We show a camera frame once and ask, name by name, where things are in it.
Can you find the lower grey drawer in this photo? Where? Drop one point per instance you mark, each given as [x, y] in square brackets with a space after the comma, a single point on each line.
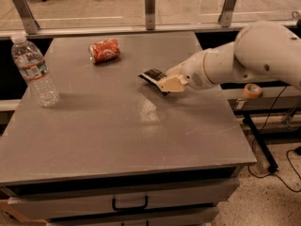
[175, 217]

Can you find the black rxbar chocolate bar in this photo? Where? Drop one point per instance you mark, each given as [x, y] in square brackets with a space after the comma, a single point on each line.
[153, 76]

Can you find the black drawer handle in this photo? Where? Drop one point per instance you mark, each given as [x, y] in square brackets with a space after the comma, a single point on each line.
[130, 203]

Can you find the black metal stand leg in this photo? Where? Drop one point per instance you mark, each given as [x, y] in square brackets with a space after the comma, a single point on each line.
[272, 168]

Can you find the clear plastic water bottle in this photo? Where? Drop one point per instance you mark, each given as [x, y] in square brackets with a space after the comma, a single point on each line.
[33, 68]

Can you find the upper grey drawer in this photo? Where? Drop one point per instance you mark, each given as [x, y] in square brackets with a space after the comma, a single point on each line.
[73, 204]

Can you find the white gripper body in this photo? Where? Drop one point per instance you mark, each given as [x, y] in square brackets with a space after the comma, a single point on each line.
[195, 70]

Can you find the metal rail bracket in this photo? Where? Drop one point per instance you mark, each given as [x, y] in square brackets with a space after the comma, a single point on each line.
[225, 17]
[150, 14]
[31, 26]

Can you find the red coke can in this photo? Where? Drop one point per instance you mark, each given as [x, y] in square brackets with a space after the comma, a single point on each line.
[104, 50]

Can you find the orange tape roll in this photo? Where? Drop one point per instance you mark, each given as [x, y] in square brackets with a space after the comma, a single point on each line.
[252, 91]

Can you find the left metal rail bracket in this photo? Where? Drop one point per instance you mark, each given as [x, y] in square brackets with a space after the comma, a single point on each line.
[31, 26]

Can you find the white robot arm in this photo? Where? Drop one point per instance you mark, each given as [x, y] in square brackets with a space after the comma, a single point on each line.
[262, 51]

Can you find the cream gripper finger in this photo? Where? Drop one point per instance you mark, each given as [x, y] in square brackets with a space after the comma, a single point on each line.
[172, 83]

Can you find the grey drawer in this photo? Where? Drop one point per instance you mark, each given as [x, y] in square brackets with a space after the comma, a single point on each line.
[175, 217]
[73, 204]

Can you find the middle metal rail bracket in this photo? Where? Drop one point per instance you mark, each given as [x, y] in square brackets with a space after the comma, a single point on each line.
[150, 14]

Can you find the right metal rail bracket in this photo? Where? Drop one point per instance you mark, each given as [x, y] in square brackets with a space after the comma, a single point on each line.
[225, 17]

